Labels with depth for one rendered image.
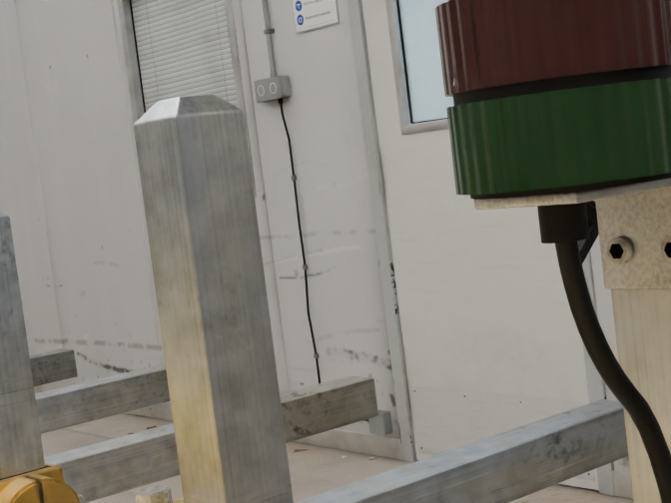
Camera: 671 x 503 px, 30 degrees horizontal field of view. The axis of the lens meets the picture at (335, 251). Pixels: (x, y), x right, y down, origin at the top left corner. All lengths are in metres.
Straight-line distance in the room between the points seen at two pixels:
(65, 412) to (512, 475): 0.50
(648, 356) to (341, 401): 0.61
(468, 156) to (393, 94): 4.09
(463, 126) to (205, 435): 0.27
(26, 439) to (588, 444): 0.33
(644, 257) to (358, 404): 0.63
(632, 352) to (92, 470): 0.53
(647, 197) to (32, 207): 6.58
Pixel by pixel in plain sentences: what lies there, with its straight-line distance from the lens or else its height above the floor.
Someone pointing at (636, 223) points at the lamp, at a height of 1.11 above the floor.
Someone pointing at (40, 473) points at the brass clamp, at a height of 0.97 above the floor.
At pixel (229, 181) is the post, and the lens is 0.53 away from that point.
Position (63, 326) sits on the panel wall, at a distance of 6.76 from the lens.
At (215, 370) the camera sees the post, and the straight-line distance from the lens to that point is 0.53.
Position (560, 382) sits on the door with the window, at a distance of 4.03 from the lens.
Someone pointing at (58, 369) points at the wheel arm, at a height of 0.94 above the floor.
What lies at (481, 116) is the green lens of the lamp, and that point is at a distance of 0.30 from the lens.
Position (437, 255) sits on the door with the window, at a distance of 4.31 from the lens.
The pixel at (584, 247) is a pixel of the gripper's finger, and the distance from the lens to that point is 1.16.
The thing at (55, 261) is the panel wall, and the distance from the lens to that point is 6.72.
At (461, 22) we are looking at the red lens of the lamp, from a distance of 0.30.
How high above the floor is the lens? 1.13
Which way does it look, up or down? 4 degrees down
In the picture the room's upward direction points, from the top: 7 degrees counter-clockwise
